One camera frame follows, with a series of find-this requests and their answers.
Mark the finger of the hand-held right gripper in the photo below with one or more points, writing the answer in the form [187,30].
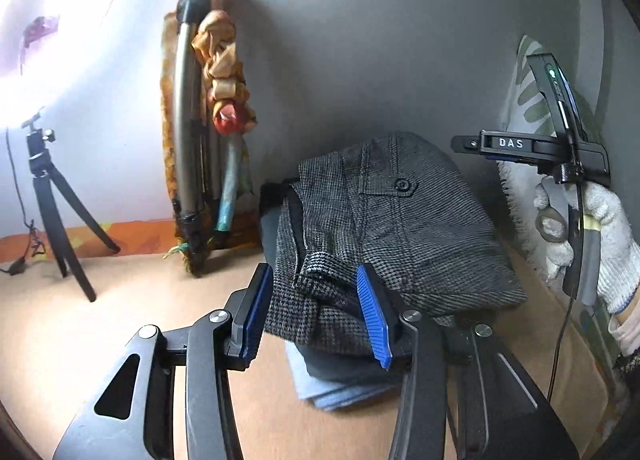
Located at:
[466,143]

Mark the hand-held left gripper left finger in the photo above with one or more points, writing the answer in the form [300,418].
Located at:
[256,310]

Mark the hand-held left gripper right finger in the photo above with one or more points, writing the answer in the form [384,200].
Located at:
[372,315]

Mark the grey houndstooth pants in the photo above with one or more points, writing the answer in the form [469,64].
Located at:
[425,240]

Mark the person's right forearm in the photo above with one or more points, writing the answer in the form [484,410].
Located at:
[630,330]

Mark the person's right hand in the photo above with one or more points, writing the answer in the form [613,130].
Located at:
[617,250]

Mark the folded dark garment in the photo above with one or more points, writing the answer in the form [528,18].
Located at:
[350,365]

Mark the green patterned white pillow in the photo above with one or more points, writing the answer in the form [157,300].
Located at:
[530,94]

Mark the teal tube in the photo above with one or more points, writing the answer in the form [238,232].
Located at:
[227,190]

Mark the tan blanket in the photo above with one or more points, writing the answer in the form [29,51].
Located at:
[125,290]

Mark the folded chair in orange cloth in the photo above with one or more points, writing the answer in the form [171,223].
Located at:
[167,164]

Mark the folded silver tripod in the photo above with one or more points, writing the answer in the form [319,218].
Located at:
[184,114]

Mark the small black tripod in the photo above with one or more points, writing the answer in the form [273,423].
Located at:
[50,210]

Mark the knotted orange cloth tie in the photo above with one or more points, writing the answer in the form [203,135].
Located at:
[220,54]

